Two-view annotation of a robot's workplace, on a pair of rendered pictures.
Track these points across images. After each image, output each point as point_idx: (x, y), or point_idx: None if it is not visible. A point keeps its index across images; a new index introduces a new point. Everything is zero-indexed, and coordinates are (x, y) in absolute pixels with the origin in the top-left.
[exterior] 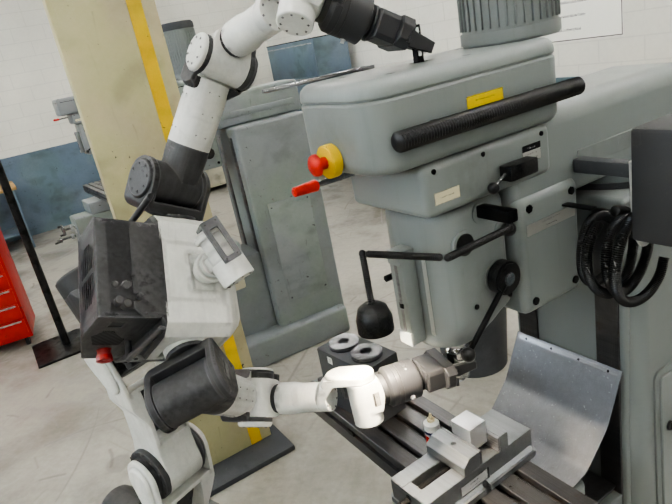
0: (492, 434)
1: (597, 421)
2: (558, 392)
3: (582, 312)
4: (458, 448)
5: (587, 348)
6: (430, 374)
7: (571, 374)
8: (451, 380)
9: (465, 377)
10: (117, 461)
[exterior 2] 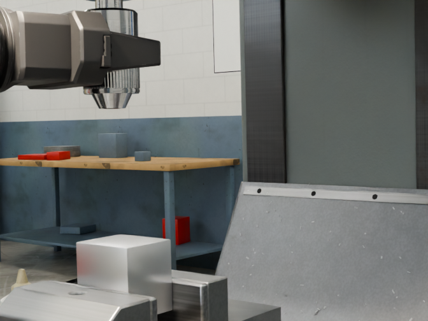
0: (188, 281)
1: (427, 316)
2: (331, 279)
3: (386, 79)
4: (90, 297)
5: (395, 166)
6: (28, 15)
7: (360, 232)
8: (88, 41)
9: (128, 88)
10: None
